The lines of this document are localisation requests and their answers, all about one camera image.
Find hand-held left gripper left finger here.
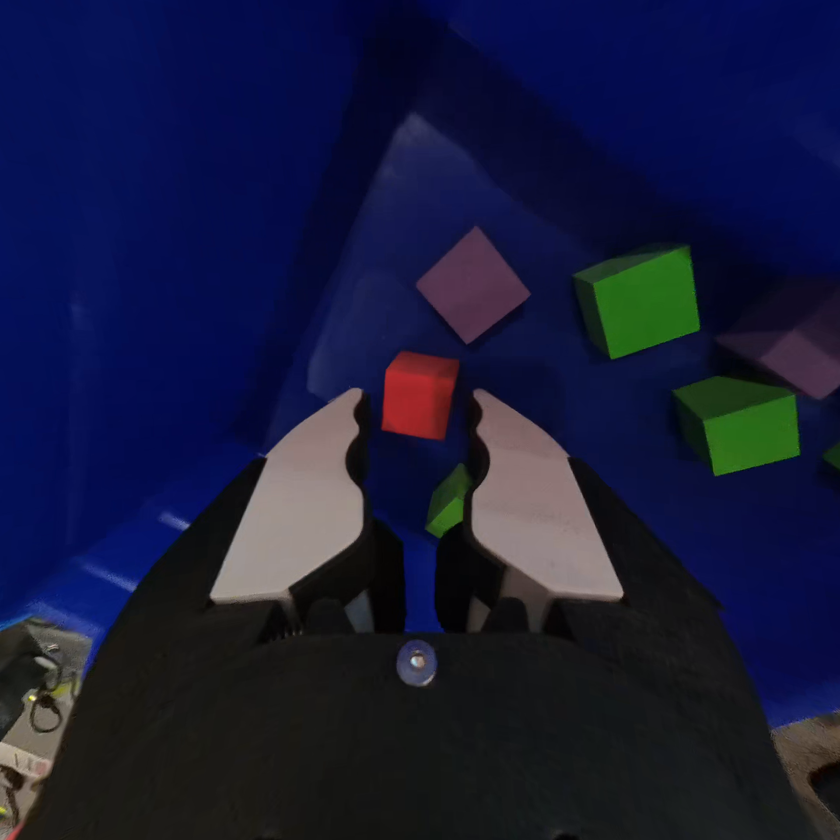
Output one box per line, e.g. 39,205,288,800
210,388,366,603

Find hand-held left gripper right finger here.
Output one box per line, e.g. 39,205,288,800
469,389,624,599

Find red cube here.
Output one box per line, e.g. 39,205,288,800
381,351,460,441

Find purple cube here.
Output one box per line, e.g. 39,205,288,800
715,279,840,401
415,226,531,345

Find blue plastic bin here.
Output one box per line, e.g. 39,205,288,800
0,0,840,729

